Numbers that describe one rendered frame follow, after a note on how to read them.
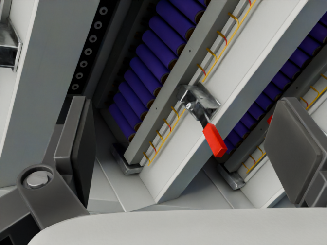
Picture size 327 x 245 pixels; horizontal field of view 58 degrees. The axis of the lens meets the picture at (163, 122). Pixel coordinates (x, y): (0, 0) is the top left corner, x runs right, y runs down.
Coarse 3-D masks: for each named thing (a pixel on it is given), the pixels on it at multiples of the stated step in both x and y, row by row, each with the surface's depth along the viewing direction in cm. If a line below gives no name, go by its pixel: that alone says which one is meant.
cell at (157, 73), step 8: (136, 48) 39; (144, 48) 38; (144, 56) 38; (152, 56) 37; (152, 64) 37; (160, 64) 36; (152, 72) 37; (160, 72) 36; (168, 72) 36; (160, 80) 36
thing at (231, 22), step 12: (240, 0) 29; (240, 12) 29; (228, 24) 30; (216, 48) 31; (204, 60) 32; (192, 84) 34; (180, 108) 36; (168, 120) 37; (156, 144) 39; (144, 156) 41
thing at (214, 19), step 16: (224, 0) 28; (208, 16) 30; (224, 16) 29; (208, 32) 30; (192, 48) 31; (208, 48) 31; (224, 48) 30; (176, 64) 33; (192, 64) 32; (176, 80) 33; (160, 96) 35; (160, 112) 35; (176, 112) 35; (144, 128) 38; (160, 128) 38; (144, 144) 39; (128, 160) 40
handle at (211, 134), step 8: (192, 104) 31; (200, 104) 31; (200, 112) 31; (200, 120) 30; (208, 120) 29; (208, 128) 29; (216, 128) 29; (208, 136) 28; (216, 136) 28; (216, 144) 27; (224, 144) 27; (216, 152) 27; (224, 152) 27
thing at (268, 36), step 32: (128, 0) 38; (160, 0) 38; (256, 0) 28; (288, 0) 26; (320, 0) 26; (256, 32) 29; (288, 32) 27; (96, 64) 43; (224, 64) 31; (256, 64) 29; (224, 96) 31; (256, 96) 33; (96, 128) 46; (192, 128) 35; (224, 128) 35; (160, 160) 39; (192, 160) 36; (128, 192) 39; (160, 192) 39
